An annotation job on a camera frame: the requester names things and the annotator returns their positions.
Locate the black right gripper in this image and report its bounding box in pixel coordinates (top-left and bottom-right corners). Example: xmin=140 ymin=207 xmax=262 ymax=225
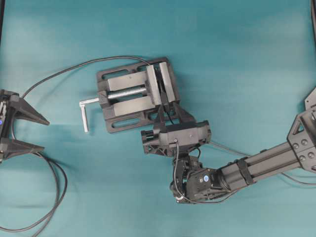
xmin=141 ymin=102 xmax=211 ymax=157

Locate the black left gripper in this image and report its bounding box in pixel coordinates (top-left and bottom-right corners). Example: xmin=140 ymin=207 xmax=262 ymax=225
xmin=0 ymin=89 xmax=50 ymax=162

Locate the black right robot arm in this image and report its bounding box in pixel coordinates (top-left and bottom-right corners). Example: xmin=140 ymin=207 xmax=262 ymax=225
xmin=141 ymin=91 xmax=316 ymax=204

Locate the black bench vise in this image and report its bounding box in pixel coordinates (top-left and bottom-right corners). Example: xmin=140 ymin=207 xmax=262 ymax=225
xmin=79 ymin=57 xmax=180 ymax=133

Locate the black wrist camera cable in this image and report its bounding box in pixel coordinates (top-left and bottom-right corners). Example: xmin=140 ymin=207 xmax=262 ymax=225
xmin=170 ymin=139 xmax=235 ymax=204

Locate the black female USB connector cable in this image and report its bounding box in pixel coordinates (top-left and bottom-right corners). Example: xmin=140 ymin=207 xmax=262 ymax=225
xmin=0 ymin=55 xmax=168 ymax=225

